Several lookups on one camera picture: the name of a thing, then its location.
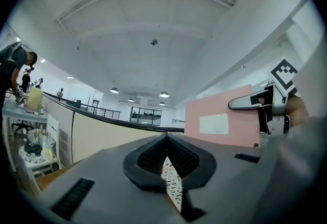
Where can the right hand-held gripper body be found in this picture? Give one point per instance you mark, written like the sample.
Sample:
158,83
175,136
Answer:
277,105

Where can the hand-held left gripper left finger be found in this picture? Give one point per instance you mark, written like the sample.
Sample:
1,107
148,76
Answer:
107,182

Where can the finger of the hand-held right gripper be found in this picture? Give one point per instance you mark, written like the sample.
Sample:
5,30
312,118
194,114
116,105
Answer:
242,103

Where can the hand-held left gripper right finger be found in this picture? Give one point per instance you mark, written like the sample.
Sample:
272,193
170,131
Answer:
224,182

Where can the pink cardboard box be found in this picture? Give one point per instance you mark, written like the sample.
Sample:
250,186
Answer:
212,108

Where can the white plastic file holder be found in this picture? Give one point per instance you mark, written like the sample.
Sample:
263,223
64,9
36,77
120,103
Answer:
173,187

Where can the person's right forearm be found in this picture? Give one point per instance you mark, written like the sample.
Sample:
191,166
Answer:
297,113

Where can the cream partition panel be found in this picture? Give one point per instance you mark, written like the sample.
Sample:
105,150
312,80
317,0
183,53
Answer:
110,136

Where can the black curved handrail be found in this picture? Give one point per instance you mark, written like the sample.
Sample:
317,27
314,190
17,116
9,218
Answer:
115,121

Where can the pale yellow cup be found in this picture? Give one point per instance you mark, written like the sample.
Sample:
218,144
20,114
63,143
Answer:
47,152

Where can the metal bar railing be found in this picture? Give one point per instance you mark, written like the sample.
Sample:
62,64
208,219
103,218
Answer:
102,111

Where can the dark framed window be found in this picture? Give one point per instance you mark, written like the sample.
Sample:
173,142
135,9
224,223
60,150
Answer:
146,115

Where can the grey partition panel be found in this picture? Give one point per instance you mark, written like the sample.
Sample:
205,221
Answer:
60,120

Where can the white wooden chair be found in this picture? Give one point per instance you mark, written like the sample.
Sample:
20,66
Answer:
52,125

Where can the dark pendant lamp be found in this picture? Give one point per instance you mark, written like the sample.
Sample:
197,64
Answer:
163,94
130,100
114,90
162,103

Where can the black white floral bag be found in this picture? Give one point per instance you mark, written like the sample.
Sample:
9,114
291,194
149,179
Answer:
30,152

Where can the bundle of wooden sticks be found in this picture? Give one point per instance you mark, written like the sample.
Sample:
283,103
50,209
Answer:
38,136

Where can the green can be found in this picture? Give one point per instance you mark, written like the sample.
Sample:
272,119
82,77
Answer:
40,109

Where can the black office chair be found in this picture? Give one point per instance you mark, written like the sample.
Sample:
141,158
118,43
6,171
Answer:
21,127

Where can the white desk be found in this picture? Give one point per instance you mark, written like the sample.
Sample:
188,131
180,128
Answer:
23,115

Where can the yellow-green folder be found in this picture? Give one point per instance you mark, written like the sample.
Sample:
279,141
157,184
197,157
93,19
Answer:
35,99

